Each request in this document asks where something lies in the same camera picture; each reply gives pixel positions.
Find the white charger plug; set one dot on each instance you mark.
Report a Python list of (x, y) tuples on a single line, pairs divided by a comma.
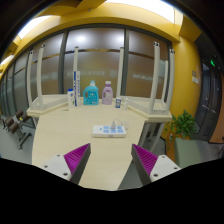
[(113, 125)]

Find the small white tube bottle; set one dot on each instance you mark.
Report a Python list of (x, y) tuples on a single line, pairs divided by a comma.
[(125, 103)]

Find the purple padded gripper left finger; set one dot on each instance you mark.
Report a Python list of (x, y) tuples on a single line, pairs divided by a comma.
[(71, 165)]

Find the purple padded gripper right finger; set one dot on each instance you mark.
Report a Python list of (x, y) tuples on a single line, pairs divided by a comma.
[(151, 167)]

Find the tall blue white box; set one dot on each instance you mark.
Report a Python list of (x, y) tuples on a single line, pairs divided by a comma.
[(76, 87)]

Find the blue detergent bottle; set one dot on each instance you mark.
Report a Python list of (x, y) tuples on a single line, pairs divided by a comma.
[(90, 94)]

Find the purple detergent bottle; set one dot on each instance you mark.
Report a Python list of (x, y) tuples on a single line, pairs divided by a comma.
[(107, 94)]

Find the dark door with exit sign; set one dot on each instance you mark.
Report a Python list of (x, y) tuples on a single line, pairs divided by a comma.
[(209, 103)]

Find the small blue white can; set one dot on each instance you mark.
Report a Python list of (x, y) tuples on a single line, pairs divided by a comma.
[(118, 102)]

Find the upturned white table left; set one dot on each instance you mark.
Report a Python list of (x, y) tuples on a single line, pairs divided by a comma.
[(43, 104)]

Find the upturned white table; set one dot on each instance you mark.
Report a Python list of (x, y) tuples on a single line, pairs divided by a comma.
[(155, 110), (43, 104)]

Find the white power strip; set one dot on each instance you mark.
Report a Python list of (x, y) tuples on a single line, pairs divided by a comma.
[(105, 131)]

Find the brown chairs row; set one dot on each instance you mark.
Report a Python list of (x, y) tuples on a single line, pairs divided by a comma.
[(14, 125)]

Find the white bottle blue label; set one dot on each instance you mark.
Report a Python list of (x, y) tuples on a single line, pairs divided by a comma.
[(71, 98)]

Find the upturned white table right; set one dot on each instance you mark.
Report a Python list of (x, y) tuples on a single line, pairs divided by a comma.
[(155, 110)]

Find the green potted plant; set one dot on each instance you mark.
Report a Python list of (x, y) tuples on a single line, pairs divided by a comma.
[(183, 125)]

